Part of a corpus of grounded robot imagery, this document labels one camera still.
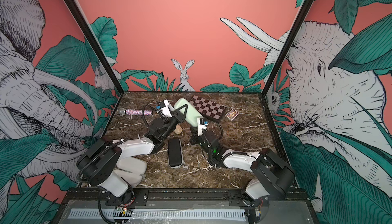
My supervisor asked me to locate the black zippered umbrella case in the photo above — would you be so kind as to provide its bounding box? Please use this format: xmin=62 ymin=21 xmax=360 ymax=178
xmin=167 ymin=138 xmax=184 ymax=168

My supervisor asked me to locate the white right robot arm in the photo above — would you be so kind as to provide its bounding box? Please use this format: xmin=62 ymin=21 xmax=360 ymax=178
xmin=190 ymin=127 xmax=295 ymax=200

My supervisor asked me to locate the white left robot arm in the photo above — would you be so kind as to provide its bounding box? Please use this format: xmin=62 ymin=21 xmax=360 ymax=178
xmin=77 ymin=106 xmax=188 ymax=197

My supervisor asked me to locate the folding chess board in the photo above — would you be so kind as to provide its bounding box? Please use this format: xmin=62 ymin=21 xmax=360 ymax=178
xmin=189 ymin=95 xmax=226 ymax=123

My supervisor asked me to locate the purple card box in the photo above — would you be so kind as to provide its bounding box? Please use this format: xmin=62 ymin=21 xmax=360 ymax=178
xmin=226 ymin=109 xmax=240 ymax=121

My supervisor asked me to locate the purple glitter microphone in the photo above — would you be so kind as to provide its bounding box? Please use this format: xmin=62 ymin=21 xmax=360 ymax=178
xmin=118 ymin=108 xmax=153 ymax=116

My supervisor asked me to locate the white perforated strip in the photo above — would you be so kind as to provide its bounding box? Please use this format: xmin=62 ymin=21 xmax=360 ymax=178
xmin=67 ymin=208 xmax=247 ymax=221

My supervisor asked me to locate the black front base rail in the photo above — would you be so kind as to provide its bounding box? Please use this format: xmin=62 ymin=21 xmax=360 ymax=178
xmin=65 ymin=188 xmax=308 ymax=208

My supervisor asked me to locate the black frame post left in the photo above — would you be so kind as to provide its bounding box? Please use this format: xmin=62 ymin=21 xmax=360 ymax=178
xmin=50 ymin=0 xmax=125 ymax=95

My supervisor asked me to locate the black frame post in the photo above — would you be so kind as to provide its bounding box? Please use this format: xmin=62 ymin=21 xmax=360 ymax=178
xmin=50 ymin=0 xmax=125 ymax=95
xmin=261 ymin=0 xmax=325 ymax=95

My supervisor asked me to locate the black frame post right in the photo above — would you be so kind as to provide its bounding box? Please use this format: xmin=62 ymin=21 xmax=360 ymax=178
xmin=261 ymin=0 xmax=325 ymax=95

